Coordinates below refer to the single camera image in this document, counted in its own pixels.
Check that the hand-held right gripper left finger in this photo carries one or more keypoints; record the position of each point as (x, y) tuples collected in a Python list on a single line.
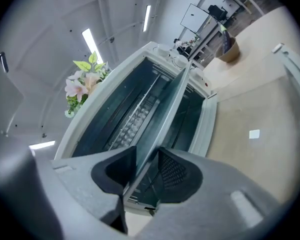
[(110, 174)]

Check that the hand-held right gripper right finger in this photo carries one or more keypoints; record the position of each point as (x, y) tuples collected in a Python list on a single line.
[(180, 179)]

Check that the silver baking tray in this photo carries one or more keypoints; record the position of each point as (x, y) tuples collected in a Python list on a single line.
[(165, 114)]

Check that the white toaster oven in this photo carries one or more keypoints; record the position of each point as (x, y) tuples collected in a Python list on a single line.
[(88, 125)]

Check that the ceiling light bar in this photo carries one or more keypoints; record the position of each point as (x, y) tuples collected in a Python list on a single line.
[(42, 144), (91, 45), (147, 17)]

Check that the pink flowers in white vase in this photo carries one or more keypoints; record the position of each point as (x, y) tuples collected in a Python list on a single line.
[(85, 86)]

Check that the brown bowl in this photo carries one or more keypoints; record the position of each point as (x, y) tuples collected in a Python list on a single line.
[(231, 54)]

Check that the purple eggplant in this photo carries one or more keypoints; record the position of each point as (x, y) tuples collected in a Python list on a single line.
[(225, 39)]

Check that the whiteboard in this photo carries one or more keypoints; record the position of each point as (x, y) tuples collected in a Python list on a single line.
[(193, 17)]

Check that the black office chair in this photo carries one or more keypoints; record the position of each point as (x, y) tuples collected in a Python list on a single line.
[(217, 12)]

